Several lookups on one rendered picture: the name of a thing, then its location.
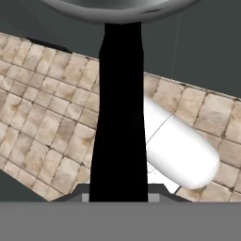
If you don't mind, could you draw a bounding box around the dark grey cupboard run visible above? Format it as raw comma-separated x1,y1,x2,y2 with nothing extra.
0,0,241,101

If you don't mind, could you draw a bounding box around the white rounded cylinder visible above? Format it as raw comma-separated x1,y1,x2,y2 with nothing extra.
143,96,221,191

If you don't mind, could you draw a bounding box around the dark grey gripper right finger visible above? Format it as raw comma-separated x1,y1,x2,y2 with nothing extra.
147,184,193,203

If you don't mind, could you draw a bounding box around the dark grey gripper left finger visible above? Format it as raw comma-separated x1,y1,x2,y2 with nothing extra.
51,184,91,203

